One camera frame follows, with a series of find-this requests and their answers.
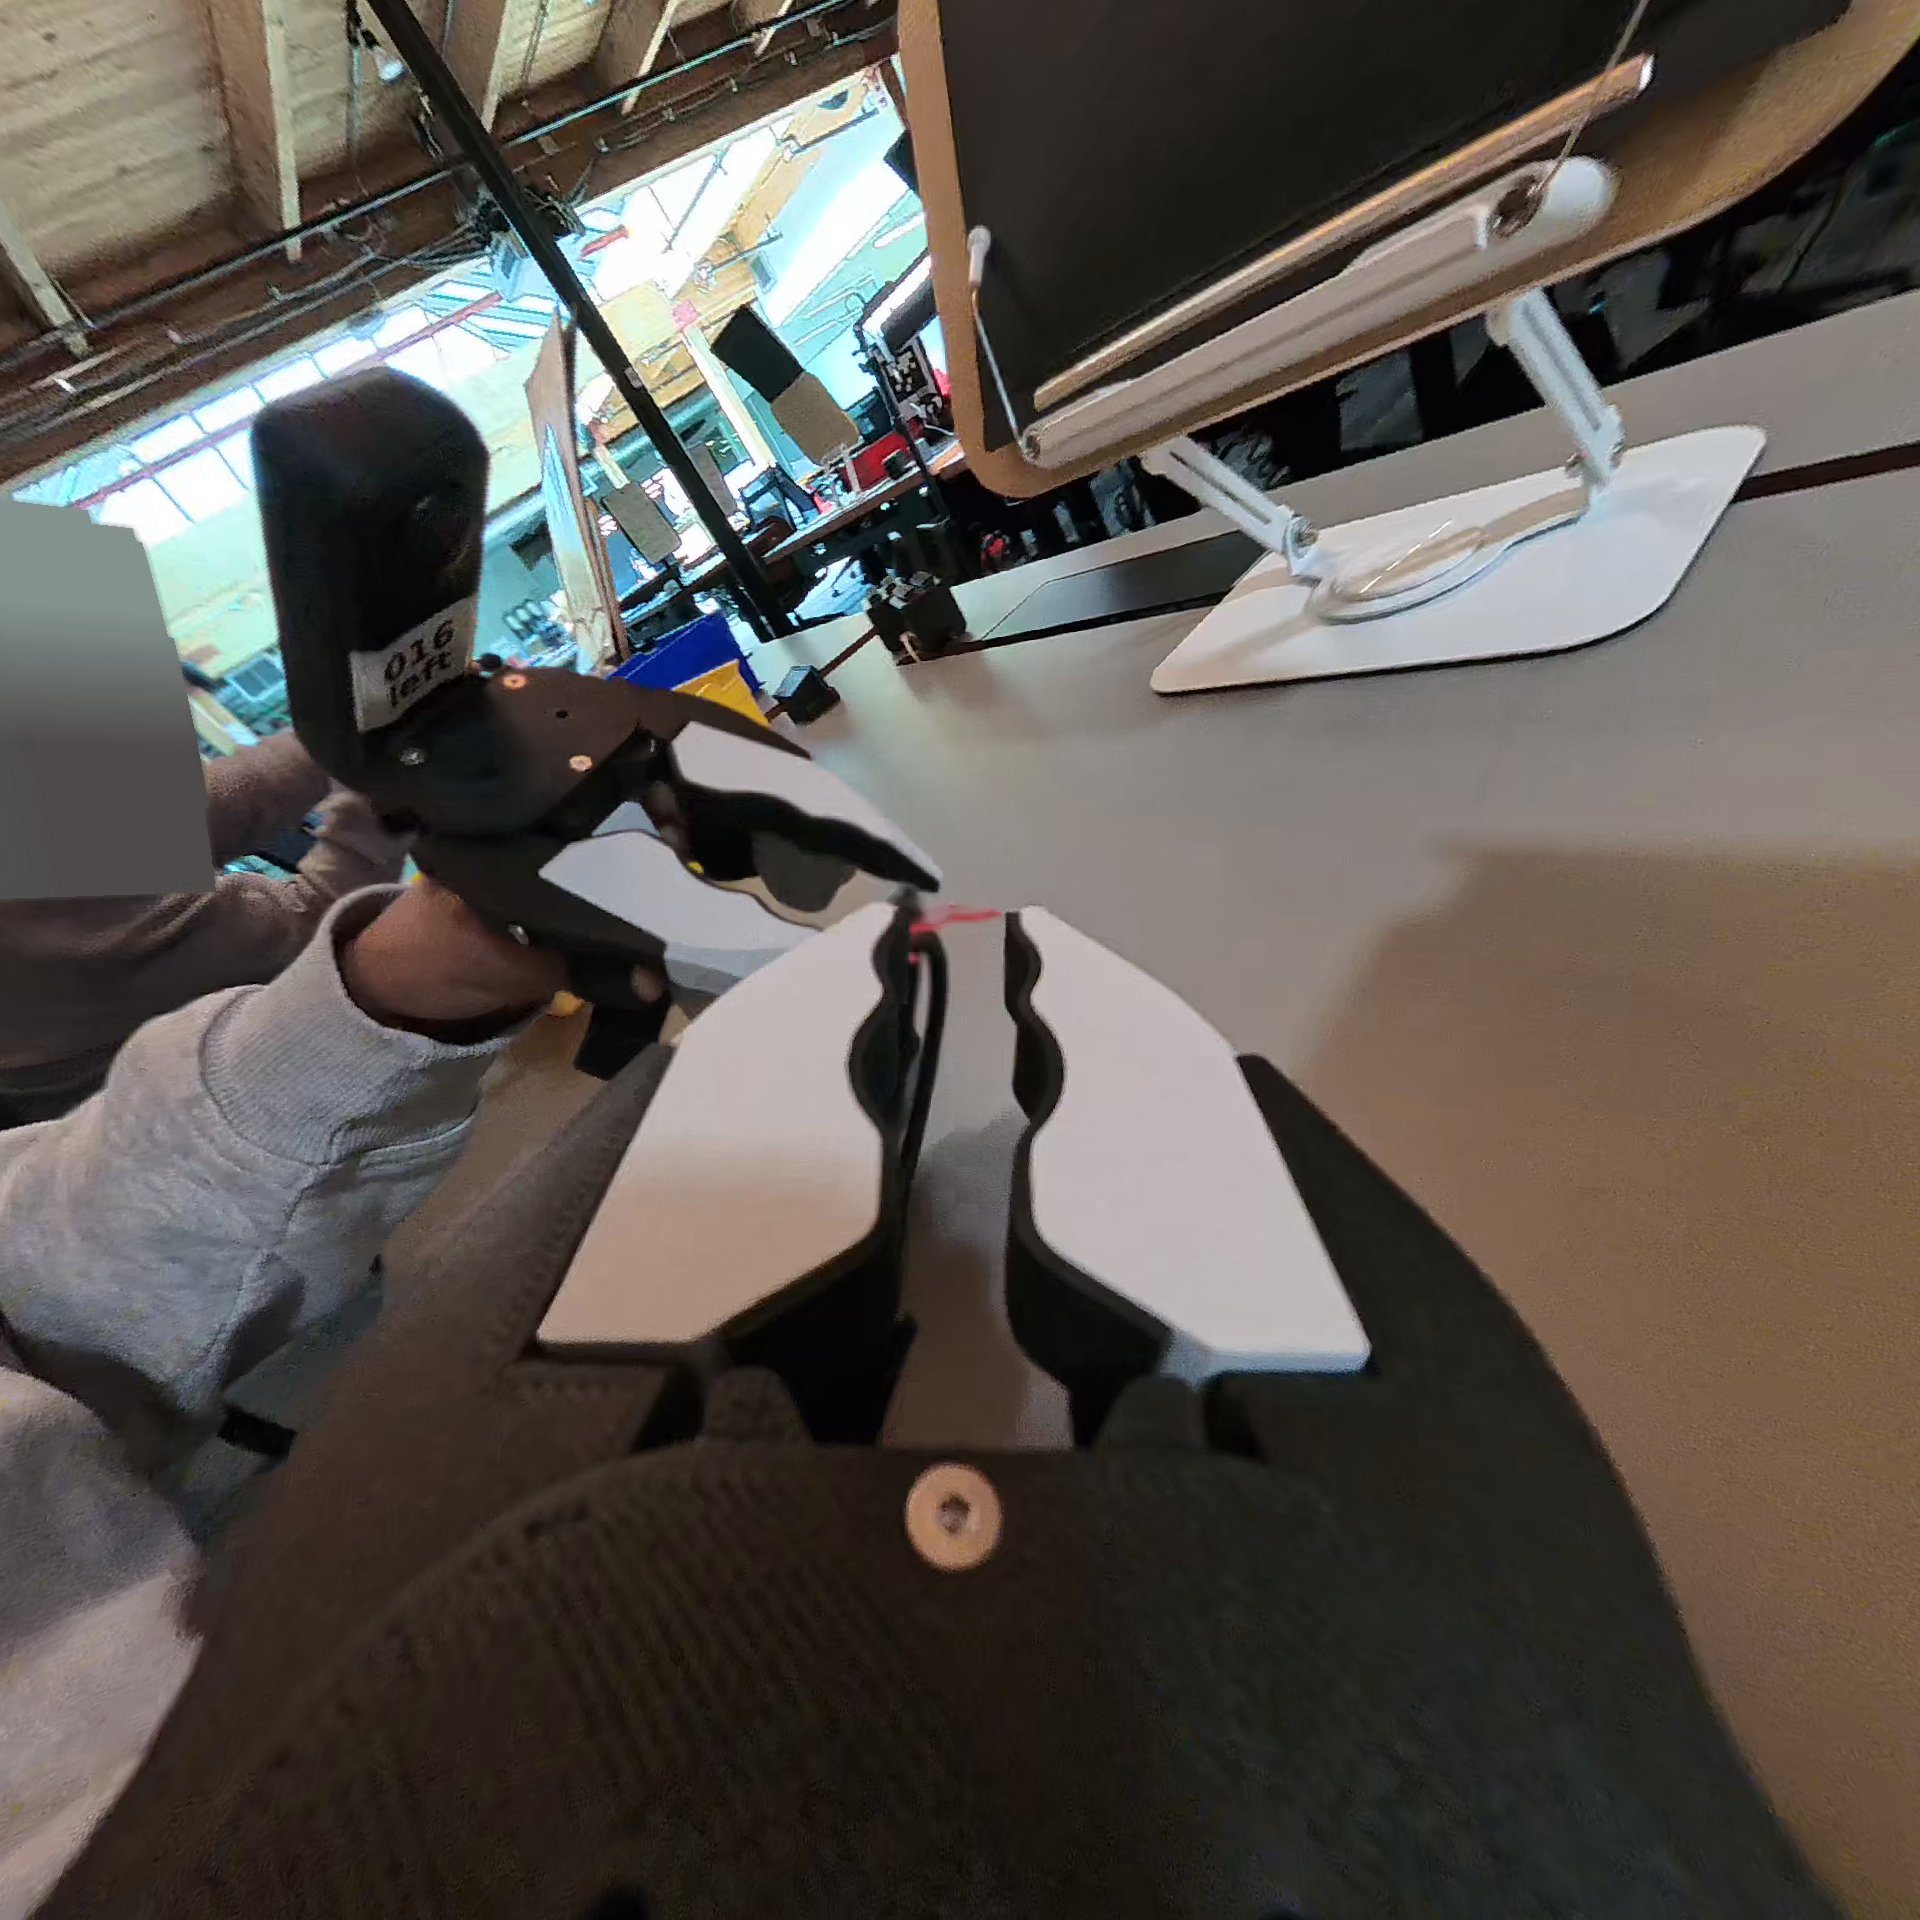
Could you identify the black desk cover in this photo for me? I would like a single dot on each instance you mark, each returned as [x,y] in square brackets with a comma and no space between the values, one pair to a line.
[1110,599]

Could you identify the small black charger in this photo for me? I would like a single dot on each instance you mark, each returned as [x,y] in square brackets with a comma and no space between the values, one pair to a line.
[805,692]

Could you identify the black white marker board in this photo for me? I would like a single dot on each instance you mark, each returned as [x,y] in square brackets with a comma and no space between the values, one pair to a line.
[910,375]

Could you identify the wooden easel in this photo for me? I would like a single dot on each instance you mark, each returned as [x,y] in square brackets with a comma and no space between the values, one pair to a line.
[580,493]

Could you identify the black support pole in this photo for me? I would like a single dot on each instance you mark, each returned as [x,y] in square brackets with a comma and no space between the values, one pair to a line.
[601,316]

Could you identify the black and tan panel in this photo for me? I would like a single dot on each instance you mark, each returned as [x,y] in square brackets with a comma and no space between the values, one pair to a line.
[781,383]

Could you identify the black desktop device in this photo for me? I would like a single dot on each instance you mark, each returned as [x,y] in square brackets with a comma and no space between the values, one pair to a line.
[922,613]

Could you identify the red twist tie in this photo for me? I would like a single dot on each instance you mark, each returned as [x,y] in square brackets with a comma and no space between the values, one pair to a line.
[939,916]

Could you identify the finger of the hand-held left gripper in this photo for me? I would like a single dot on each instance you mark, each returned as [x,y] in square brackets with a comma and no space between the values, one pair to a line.
[781,796]
[661,908]

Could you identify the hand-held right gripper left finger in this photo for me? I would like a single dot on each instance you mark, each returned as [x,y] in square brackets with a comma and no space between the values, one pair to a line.
[734,1171]

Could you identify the person's left hand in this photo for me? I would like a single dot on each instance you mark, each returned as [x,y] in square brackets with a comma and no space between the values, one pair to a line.
[451,960]

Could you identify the person's left forearm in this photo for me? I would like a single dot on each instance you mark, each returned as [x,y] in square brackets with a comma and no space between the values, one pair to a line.
[225,1140]

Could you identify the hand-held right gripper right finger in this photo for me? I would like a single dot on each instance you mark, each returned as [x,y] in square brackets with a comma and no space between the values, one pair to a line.
[1185,1184]

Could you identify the blue plastic bin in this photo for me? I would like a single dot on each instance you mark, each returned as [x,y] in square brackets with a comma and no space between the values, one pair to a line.
[675,660]

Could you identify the yellow plastic bin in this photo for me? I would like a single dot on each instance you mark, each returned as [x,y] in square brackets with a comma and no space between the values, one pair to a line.
[716,687]

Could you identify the wood framed black board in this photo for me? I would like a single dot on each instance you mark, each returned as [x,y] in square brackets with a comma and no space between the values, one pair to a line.
[1202,195]

